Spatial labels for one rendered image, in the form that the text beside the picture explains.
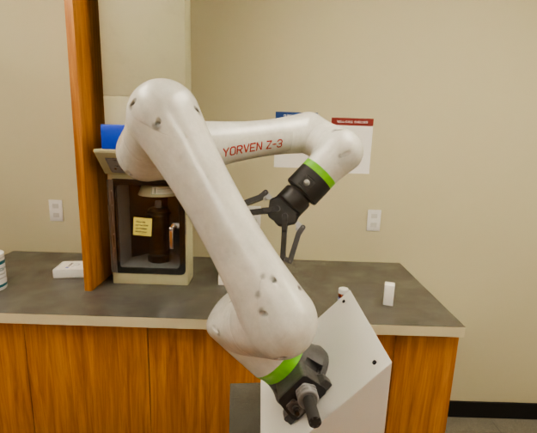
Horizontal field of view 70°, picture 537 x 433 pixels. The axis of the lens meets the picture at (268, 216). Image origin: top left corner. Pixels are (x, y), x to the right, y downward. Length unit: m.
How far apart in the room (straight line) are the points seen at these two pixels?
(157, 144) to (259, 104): 1.36
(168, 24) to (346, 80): 0.88
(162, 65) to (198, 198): 1.04
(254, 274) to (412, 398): 1.16
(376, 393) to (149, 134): 0.59
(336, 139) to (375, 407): 0.56
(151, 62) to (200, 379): 1.21
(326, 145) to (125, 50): 0.99
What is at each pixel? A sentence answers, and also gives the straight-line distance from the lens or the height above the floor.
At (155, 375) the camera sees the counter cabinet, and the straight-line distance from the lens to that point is 1.60.
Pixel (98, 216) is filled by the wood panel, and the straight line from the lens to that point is 1.73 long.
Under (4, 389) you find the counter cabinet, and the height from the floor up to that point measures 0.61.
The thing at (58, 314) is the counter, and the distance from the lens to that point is 1.57.
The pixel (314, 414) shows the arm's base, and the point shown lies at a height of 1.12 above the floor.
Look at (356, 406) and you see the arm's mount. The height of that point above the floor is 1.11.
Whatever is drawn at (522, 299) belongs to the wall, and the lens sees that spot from 2.56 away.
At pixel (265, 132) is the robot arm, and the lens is 0.92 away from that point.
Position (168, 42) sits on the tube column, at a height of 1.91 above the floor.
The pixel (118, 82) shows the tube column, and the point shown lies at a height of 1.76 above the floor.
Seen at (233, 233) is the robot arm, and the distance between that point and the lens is 0.62.
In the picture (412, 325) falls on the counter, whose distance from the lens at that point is 1.49.
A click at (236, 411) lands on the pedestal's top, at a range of 1.01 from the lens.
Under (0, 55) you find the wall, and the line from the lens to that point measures 2.40.
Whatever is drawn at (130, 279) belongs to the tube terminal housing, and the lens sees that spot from 1.76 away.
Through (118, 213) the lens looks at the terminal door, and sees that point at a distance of 1.68.
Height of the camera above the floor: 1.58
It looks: 12 degrees down
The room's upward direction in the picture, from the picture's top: 2 degrees clockwise
